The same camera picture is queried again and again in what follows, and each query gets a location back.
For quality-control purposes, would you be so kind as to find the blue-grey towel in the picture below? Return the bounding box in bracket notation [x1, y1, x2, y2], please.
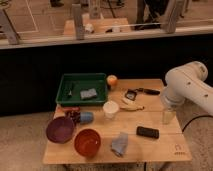
[111, 132, 128, 157]

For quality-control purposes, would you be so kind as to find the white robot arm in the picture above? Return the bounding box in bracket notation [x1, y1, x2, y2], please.
[160, 61, 213, 125]

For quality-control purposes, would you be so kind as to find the black remote control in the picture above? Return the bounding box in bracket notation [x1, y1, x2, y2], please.
[136, 126, 159, 139]

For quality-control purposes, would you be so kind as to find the banana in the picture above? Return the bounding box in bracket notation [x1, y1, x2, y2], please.
[120, 98, 144, 111]

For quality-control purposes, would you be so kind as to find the white paper cup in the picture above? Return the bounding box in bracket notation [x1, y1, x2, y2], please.
[103, 101, 119, 119]

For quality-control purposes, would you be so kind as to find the orange fruit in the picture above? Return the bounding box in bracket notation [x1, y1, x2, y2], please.
[107, 75, 118, 87]

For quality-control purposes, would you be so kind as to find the grey sponge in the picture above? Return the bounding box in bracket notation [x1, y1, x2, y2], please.
[80, 88, 97, 100]

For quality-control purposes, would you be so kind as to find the blue cup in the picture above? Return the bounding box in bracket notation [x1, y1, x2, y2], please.
[79, 112, 94, 124]

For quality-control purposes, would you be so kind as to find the red-orange bowl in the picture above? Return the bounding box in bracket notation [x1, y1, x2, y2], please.
[74, 129, 101, 158]

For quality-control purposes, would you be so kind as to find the green plastic tray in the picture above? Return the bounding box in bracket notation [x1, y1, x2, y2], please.
[55, 73, 108, 107]

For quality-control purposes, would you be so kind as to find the small dark object in tray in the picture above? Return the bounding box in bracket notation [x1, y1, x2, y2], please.
[67, 83, 74, 97]

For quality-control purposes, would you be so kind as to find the purple bowl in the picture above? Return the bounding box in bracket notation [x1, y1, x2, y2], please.
[46, 116, 75, 144]

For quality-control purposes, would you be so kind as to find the black cable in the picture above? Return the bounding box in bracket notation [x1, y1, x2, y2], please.
[181, 114, 213, 133]

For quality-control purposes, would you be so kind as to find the black handled peeler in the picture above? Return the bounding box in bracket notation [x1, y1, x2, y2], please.
[124, 88, 160, 101]

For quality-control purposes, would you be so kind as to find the red handled tool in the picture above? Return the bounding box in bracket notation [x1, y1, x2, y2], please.
[56, 106, 80, 113]

